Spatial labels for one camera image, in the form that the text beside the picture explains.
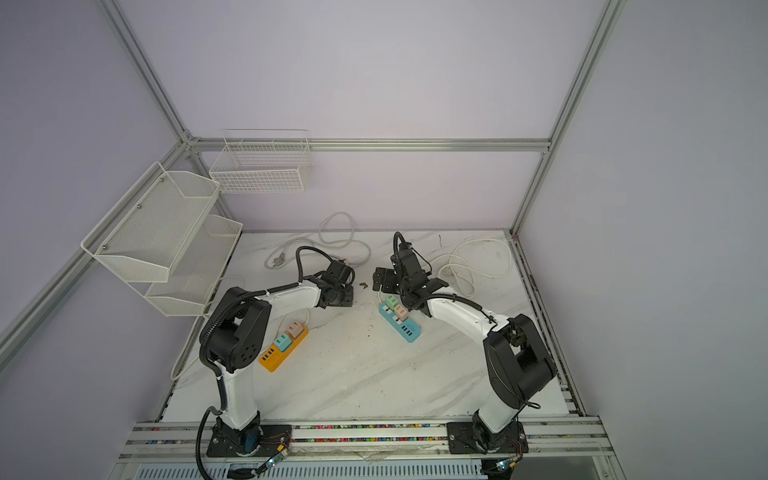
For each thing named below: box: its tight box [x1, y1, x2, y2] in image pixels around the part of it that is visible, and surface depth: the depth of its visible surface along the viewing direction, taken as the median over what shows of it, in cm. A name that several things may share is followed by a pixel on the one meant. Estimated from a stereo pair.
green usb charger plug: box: [385, 294, 398, 311], surface depth 94 cm
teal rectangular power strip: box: [379, 302, 422, 343], surface depth 94 cm
